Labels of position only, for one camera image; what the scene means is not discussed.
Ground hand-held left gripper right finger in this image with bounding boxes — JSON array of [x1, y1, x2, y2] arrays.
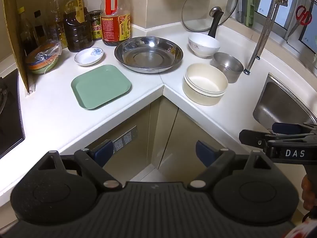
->
[[187, 140, 274, 190]]

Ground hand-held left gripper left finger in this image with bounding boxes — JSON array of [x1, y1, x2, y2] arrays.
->
[[37, 140, 122, 192]]

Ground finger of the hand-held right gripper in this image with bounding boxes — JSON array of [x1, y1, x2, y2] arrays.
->
[[272, 123, 317, 135], [239, 129, 317, 147]]

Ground cream plastic bowl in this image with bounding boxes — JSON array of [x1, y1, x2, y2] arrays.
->
[[183, 79, 227, 106], [184, 63, 229, 95]]

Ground green square plate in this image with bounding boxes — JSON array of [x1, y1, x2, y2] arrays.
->
[[71, 64, 132, 110]]

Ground small steel pot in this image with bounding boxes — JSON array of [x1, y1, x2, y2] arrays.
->
[[211, 52, 244, 84]]

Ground small white flowered saucer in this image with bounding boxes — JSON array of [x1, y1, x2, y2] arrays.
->
[[74, 47, 104, 66]]

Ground large steel basin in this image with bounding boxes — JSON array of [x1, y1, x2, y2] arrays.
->
[[114, 37, 184, 74]]

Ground bagged stack of colourful plates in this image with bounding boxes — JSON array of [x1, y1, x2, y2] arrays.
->
[[25, 40, 62, 75]]

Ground person's right hand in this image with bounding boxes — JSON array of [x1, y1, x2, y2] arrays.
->
[[302, 174, 317, 211]]

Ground silver cabinet vent grille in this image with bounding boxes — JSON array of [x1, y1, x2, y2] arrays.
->
[[84, 126, 138, 155]]

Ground steel sink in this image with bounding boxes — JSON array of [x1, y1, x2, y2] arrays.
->
[[253, 72, 317, 132]]

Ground metal rack legs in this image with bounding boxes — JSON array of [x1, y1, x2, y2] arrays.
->
[[243, 0, 317, 75]]

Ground black gas stove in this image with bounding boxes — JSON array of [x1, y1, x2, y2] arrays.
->
[[0, 68, 26, 159]]

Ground white ceramic flowered bowl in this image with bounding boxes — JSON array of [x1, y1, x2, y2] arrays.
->
[[188, 32, 221, 59]]

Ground window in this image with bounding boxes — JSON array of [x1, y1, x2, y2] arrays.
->
[[255, 0, 317, 56]]

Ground red scissors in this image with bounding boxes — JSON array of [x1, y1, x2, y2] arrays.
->
[[287, 5, 313, 40]]

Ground large dark oil bottle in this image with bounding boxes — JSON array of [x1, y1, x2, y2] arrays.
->
[[63, 0, 94, 53]]

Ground green-lidded sauce jar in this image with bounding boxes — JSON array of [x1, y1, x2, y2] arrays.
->
[[89, 10, 103, 41]]

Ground green plastic board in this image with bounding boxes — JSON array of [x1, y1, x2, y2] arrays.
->
[[245, 0, 257, 28]]

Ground grey board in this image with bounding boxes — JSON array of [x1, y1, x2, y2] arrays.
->
[[236, 0, 246, 23]]

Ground black-capped bottle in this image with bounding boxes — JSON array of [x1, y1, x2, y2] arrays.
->
[[33, 10, 51, 45]]

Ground brown cardboard panel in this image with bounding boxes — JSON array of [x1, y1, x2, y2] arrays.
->
[[2, 0, 35, 95]]

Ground soy sauce bottle red handle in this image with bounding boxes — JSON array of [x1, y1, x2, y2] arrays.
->
[[100, 0, 131, 46]]

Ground glass lid with black handle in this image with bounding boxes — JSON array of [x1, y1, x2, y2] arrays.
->
[[181, 0, 239, 39]]

